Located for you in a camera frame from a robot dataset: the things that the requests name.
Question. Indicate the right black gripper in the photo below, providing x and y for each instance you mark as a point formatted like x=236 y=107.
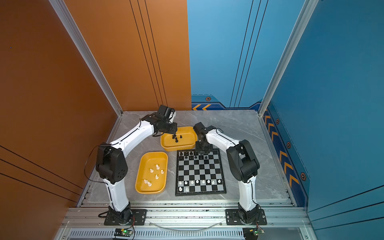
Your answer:
x=197 y=149

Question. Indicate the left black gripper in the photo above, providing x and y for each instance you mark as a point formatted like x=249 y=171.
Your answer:
x=174 y=128

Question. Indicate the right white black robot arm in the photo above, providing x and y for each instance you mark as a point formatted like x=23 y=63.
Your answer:
x=243 y=164

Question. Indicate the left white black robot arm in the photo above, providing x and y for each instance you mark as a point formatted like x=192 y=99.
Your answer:
x=111 y=159

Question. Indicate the yellow tray with black pieces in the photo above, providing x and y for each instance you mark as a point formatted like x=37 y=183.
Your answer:
x=186 y=143

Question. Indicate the black white chess board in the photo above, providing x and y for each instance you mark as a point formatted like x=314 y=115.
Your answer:
x=199 y=173

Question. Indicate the yellow tray with white pieces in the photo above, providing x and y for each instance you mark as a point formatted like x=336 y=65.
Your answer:
x=152 y=173

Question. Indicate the right green circuit board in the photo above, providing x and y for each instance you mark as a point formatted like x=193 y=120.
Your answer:
x=252 y=233

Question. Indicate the green circuit board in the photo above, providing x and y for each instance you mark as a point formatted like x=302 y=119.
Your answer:
x=124 y=234
x=252 y=233

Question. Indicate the left green circuit board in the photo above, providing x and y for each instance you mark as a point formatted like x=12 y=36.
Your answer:
x=124 y=234

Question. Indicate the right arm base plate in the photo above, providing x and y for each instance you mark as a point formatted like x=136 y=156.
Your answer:
x=233 y=218

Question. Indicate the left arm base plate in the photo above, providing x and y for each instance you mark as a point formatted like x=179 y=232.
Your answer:
x=137 y=217

